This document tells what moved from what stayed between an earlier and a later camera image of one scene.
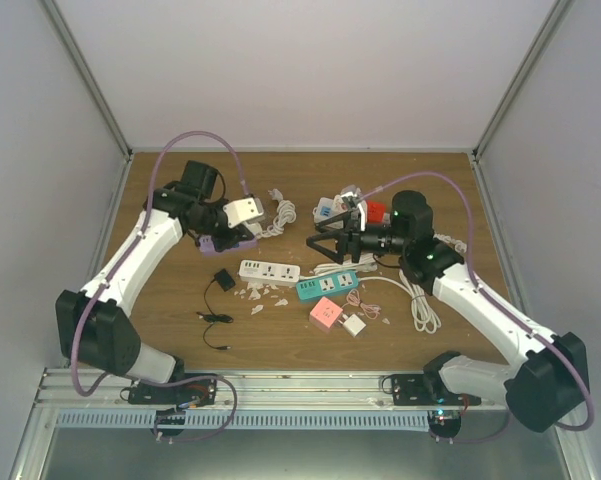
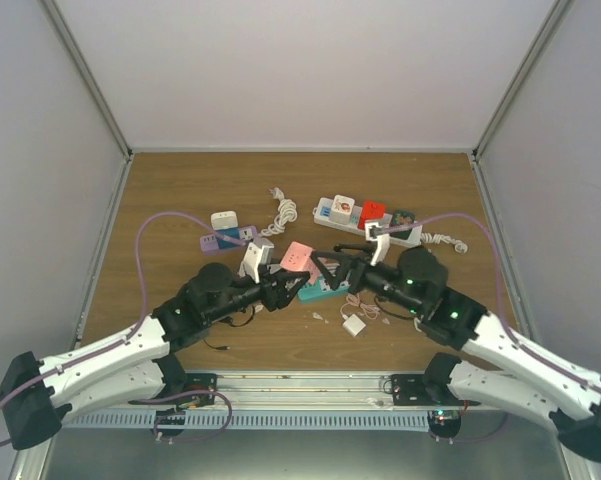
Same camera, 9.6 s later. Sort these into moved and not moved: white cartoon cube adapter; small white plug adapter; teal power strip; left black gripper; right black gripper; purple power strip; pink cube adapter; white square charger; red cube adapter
Moved: white square charger; pink cube adapter; left black gripper; right black gripper
Not moved: white cartoon cube adapter; small white plug adapter; purple power strip; teal power strip; red cube adapter
